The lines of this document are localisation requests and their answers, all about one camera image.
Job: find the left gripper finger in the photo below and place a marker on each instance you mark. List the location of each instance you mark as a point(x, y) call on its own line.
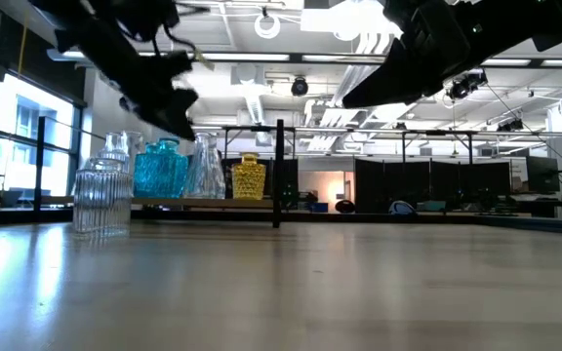
point(187, 112)
point(156, 112)

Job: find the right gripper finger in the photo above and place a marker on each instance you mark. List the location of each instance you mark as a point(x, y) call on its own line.
point(388, 83)

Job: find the clear ribbed glass bottle vase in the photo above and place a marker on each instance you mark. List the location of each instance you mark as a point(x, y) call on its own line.
point(115, 146)

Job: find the small teal glass vase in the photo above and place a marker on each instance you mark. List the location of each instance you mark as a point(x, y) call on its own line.
point(171, 170)

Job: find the teal square textured glass vase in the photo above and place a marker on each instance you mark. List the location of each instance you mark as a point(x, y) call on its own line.
point(144, 175)

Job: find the clear twisted conical glass vase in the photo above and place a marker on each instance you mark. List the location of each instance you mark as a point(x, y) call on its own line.
point(205, 175)

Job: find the yellow diamond textured glass vase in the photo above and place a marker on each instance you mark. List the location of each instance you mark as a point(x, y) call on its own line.
point(248, 180)

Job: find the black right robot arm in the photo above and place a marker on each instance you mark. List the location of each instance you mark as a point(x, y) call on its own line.
point(530, 19)

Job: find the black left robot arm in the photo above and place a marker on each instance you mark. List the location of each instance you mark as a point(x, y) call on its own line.
point(95, 44)

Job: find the wooden shelf board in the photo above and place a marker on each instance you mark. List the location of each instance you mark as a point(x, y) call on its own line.
point(203, 203)

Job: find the yellow tag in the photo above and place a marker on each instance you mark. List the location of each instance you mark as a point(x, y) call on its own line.
point(205, 59)

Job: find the black ceiling spotlight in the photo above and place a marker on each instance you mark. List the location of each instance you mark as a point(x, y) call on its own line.
point(299, 87)

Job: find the black partition screen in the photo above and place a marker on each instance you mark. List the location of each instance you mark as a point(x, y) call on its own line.
point(383, 185)
point(288, 175)

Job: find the clear ribbed square glass vase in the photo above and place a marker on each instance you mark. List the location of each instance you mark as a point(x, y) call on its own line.
point(103, 205)

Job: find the blue white helmet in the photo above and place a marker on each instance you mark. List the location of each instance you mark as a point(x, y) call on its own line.
point(400, 208)

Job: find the black round object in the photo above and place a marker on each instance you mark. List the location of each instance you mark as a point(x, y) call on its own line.
point(345, 206)

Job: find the black computer monitor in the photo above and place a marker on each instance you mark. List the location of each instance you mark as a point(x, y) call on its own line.
point(543, 174)

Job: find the black background rig frame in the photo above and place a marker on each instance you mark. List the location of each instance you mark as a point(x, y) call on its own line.
point(242, 128)

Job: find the black ceiling light rail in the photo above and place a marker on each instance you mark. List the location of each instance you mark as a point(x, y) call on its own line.
point(295, 57)

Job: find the black vertical frame post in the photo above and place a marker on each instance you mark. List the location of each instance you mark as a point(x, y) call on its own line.
point(277, 170)

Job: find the black aluminium table frame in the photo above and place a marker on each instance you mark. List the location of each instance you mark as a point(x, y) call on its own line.
point(437, 218)

